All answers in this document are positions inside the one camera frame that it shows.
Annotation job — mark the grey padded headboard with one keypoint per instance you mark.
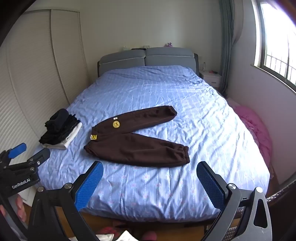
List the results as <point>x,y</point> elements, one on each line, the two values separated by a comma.
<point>161,56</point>

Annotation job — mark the person's left hand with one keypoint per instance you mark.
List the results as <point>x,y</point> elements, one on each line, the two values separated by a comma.
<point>18,207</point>

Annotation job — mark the dark brown pants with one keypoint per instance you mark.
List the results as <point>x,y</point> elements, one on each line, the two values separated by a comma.
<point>138,148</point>

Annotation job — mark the small red object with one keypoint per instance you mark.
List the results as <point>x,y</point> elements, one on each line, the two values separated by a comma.
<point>214,72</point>

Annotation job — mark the white louvred wardrobe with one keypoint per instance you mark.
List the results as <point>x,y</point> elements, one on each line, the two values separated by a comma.
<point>41,69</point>

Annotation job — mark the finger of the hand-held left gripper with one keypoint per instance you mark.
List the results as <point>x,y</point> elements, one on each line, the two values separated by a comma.
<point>17,149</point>
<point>39,156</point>

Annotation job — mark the window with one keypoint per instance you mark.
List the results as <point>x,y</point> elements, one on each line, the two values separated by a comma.
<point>282,41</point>

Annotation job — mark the black flat object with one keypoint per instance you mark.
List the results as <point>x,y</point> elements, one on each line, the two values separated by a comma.
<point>138,48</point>

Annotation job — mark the clear bottle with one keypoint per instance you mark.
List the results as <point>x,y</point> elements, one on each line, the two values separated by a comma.
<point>204,66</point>

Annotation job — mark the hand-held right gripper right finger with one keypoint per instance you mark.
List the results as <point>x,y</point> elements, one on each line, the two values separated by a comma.
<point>210,187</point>

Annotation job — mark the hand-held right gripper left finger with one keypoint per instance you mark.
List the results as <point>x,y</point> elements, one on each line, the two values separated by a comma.
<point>89,185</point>

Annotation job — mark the black folded clothes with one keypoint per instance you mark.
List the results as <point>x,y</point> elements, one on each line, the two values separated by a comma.
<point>59,126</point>

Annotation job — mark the pink blanket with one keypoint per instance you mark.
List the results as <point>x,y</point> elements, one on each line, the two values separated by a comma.
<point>256,127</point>

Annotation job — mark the white nightstand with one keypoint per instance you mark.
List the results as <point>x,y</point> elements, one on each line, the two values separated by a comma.
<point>211,78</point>

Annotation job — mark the pink slipper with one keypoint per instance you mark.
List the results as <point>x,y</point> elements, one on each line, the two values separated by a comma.
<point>106,230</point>
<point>149,236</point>

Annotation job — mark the purple toy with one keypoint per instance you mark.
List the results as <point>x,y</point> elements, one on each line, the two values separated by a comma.
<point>169,45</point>

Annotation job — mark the white paper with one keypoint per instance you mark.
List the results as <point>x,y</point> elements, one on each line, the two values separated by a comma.
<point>126,236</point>

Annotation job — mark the blue checked bed sheet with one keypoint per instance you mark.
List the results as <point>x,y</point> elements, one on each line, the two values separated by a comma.
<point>185,111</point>

